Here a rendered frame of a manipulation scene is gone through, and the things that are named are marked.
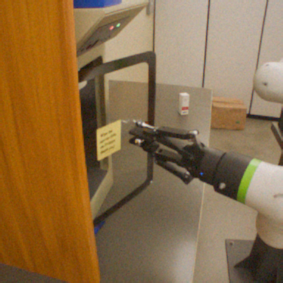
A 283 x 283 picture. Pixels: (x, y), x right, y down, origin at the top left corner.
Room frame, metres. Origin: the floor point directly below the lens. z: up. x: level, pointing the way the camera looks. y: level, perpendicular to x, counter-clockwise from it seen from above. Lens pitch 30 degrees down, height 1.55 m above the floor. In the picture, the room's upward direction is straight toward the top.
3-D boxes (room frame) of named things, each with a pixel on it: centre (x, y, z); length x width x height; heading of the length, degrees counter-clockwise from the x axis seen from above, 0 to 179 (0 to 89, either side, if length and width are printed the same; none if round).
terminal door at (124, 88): (0.61, 0.05, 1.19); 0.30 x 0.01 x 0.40; 141
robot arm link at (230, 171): (0.48, -0.20, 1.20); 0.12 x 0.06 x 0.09; 141
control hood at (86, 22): (0.63, 0.07, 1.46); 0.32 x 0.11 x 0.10; 166
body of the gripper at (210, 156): (0.52, -0.14, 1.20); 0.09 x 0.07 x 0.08; 51
